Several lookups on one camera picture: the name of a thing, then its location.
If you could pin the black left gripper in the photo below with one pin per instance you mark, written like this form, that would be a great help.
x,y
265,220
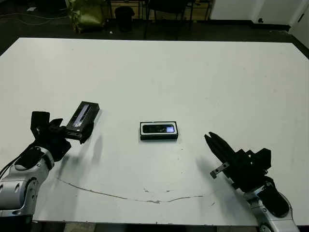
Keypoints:
x,y
55,142

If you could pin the black box with white tray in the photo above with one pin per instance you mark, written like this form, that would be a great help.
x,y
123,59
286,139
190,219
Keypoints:
x,y
159,137

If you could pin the slim black camera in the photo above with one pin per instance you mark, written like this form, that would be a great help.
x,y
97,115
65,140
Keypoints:
x,y
157,128

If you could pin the black chair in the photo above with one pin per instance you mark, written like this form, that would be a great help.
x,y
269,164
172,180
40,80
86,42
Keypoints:
x,y
166,4

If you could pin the black trash bin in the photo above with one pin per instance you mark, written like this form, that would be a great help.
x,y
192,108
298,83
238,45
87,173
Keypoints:
x,y
124,18

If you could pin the white door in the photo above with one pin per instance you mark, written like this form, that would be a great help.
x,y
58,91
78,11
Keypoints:
x,y
301,26

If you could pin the black box lid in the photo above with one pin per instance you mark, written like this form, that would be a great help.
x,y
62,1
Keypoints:
x,y
80,116

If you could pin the yellow-green bag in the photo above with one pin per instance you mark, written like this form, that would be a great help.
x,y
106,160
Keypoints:
x,y
88,14

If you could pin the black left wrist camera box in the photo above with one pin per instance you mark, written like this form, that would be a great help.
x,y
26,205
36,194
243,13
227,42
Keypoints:
x,y
39,124

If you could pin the white paper sheet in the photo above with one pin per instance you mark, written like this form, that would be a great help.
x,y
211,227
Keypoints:
x,y
31,9

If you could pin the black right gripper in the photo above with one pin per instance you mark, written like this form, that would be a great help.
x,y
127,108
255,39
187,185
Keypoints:
x,y
243,172

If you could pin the black wall door stop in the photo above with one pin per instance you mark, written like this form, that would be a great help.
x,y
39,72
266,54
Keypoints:
x,y
260,20

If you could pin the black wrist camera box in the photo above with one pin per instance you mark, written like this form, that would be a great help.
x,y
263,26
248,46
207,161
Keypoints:
x,y
39,124
262,159

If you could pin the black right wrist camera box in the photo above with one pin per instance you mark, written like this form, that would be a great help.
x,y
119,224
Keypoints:
x,y
262,159

